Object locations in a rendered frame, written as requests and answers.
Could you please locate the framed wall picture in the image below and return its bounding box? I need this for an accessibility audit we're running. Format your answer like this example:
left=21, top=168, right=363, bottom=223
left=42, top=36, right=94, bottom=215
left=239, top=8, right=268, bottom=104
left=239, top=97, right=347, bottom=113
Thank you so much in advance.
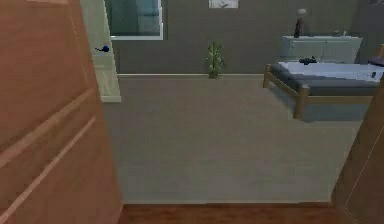
left=208, top=0, right=240, bottom=9

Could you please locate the white framed window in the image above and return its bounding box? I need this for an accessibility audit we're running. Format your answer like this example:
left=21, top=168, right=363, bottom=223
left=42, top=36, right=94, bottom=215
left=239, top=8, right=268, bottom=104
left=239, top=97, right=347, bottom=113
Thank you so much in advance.
left=104, top=0, right=165, bottom=41

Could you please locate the small black object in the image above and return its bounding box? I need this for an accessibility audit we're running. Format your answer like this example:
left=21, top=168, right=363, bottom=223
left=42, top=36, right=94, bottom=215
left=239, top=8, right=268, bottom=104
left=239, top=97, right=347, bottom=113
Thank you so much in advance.
left=298, top=56, right=318, bottom=66

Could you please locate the green house plant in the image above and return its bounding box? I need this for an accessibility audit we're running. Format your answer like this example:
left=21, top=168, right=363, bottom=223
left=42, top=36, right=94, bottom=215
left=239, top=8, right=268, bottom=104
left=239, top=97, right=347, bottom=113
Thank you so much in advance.
left=205, top=41, right=226, bottom=80

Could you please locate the white chest of drawers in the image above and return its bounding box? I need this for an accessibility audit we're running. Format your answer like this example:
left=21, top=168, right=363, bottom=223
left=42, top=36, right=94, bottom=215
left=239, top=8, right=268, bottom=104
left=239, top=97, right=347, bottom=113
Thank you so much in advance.
left=280, top=35, right=364, bottom=65

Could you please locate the wooden bed with grey mattress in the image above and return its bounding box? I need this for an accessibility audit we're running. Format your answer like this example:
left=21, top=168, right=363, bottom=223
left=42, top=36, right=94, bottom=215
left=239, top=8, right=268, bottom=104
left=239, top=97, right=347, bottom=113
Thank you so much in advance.
left=262, top=44, right=384, bottom=120

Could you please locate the purple pillow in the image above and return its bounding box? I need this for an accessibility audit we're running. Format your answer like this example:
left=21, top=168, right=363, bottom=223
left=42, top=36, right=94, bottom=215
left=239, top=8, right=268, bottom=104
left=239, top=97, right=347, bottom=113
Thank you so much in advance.
left=368, top=56, right=384, bottom=67

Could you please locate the brown wooden room door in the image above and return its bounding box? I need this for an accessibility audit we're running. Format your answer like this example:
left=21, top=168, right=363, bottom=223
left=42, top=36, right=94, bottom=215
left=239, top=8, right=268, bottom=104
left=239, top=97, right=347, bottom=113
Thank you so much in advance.
left=0, top=0, right=124, bottom=224

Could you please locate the white room door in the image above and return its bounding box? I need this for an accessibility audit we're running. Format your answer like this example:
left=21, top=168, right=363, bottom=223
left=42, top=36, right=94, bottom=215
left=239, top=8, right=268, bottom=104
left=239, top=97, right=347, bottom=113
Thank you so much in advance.
left=79, top=0, right=122, bottom=104

